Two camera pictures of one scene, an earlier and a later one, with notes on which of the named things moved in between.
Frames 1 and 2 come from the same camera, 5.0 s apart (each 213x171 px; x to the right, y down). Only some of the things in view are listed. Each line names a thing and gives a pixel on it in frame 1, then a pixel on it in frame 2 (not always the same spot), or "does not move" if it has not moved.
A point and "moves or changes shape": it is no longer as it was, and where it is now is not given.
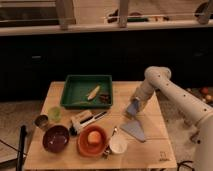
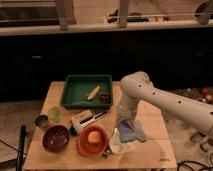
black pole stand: (20, 157) does not move
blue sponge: (133, 107) moves or changes shape
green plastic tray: (78, 88) does not move
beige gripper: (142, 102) to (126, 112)
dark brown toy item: (104, 98) does not move
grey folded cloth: (134, 128) does not move
